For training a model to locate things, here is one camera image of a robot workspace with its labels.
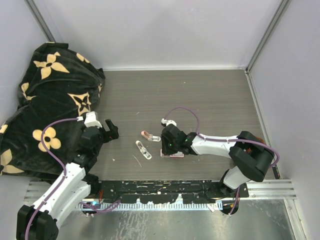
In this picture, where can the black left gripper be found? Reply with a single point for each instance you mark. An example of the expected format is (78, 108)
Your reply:
(111, 134)

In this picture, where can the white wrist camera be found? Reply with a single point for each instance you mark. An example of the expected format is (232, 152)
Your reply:
(91, 120)
(166, 122)

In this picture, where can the red white staple box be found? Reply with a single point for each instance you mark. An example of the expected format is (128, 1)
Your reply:
(175, 155)

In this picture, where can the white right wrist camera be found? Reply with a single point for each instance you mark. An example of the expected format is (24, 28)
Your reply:
(166, 122)

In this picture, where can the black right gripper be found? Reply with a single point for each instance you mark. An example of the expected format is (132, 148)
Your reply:
(166, 150)

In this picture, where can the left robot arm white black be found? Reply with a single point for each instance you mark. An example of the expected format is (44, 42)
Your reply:
(44, 218)

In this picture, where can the brown cloth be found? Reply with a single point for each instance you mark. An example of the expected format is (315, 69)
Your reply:
(248, 151)

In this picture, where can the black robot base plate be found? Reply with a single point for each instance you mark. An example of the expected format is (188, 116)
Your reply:
(160, 191)

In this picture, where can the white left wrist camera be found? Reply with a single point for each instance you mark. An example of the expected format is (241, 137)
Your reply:
(91, 120)

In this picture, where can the white slotted cable duct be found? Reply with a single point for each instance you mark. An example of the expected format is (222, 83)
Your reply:
(176, 206)

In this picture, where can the black floral blanket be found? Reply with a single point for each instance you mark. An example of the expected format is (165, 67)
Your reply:
(59, 85)

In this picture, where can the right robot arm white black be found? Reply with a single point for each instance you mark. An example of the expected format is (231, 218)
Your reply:
(251, 157)

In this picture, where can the white staple remover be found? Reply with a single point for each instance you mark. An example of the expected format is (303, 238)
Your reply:
(143, 150)

